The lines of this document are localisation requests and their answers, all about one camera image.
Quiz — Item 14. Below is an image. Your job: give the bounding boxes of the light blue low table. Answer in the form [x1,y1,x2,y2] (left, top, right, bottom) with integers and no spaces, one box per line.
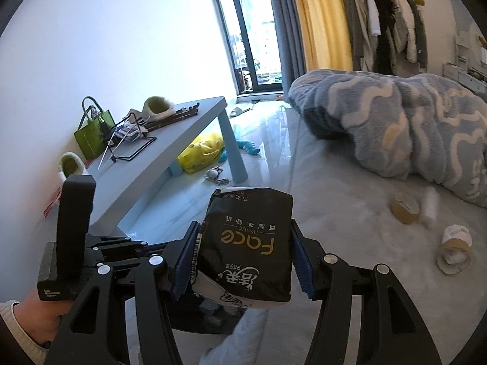
[36,96,248,236]

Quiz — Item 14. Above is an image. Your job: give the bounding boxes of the keychain with plush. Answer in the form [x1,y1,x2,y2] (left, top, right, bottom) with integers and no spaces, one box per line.
[205,165,231,185]

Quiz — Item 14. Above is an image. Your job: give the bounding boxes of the white small roll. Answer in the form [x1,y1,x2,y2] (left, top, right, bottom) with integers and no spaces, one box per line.
[419,186,440,229]

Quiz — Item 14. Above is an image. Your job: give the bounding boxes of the grey jacket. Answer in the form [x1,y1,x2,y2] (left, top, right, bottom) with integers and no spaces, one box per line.
[409,5,427,70]

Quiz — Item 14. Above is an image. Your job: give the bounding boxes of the green beige fluffy slipper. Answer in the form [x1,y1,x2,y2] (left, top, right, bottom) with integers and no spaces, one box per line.
[57,152,89,183]
[142,96,176,119]

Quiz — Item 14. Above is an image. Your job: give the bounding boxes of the white small shelf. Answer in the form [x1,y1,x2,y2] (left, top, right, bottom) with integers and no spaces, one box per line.
[454,32,471,71]

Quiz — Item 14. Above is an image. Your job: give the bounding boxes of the person's left hand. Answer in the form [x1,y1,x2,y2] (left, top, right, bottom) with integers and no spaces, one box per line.
[13,293,63,347]

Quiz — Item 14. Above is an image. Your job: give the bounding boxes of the black framed balcony door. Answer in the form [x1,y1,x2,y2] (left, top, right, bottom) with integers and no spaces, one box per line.
[207,0,290,94]

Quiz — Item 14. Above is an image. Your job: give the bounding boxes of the yellow curtain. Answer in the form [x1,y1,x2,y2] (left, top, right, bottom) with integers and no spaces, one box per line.
[285,0,354,73]

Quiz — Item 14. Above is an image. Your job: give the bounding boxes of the beige coat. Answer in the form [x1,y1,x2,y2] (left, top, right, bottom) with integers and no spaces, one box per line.
[350,0,381,71]

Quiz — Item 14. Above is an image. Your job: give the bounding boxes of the blue patterned fleece blanket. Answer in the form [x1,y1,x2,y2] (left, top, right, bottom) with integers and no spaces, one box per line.
[287,69,487,208]

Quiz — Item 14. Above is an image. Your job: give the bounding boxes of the white shirt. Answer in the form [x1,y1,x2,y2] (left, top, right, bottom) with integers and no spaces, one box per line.
[366,0,382,37]

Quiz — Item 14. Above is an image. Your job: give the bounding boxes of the green handbag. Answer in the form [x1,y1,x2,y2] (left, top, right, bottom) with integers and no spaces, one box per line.
[74,96,116,159]

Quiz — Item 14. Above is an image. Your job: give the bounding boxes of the white jacket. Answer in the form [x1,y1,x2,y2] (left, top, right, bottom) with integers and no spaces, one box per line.
[391,0,418,61]

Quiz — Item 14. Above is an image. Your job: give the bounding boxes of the yellow plastic bag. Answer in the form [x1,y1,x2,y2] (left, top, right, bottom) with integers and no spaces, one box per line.
[178,132,225,174]

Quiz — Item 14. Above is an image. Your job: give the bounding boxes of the black coat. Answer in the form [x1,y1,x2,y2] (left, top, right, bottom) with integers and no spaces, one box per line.
[361,0,400,74]

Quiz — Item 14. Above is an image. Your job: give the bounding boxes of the round mirror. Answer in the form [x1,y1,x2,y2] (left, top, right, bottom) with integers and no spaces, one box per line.
[477,26,487,65]

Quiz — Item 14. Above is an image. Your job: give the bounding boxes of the black tissue pack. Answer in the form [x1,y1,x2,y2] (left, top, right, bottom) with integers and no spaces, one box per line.
[190,186,293,308]

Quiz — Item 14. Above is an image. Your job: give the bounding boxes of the black wire stand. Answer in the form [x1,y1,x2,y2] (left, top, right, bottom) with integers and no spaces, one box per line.
[108,135,156,162]

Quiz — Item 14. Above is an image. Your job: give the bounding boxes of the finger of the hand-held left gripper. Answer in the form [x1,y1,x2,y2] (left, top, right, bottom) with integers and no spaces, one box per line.
[95,252,151,271]
[125,235,189,255]

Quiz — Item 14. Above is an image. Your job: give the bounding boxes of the red pink packet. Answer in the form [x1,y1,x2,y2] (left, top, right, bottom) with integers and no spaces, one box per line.
[44,188,61,217]

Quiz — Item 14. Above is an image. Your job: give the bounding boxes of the white dressing table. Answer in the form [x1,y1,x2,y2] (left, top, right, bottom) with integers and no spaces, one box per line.
[443,61,487,92]

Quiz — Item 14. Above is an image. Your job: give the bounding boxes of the brown tape roll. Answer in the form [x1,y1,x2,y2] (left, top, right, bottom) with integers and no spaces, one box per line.
[390,191,421,223]

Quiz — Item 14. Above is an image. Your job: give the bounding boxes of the bundle of dark sticks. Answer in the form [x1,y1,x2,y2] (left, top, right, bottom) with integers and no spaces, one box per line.
[145,103,200,132]

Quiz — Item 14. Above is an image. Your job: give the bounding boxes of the white blue small box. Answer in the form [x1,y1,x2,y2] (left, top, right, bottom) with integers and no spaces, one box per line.
[114,125,147,141]

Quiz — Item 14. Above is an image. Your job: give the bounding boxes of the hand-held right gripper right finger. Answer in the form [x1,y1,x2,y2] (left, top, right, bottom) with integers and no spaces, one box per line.
[291,218,444,365]

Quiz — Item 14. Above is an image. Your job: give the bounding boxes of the blue plush toy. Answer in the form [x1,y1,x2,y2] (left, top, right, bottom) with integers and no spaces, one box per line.
[221,140,261,162]

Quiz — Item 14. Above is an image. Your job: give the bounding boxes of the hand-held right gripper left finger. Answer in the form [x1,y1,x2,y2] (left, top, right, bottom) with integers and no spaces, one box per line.
[44,221,202,365]

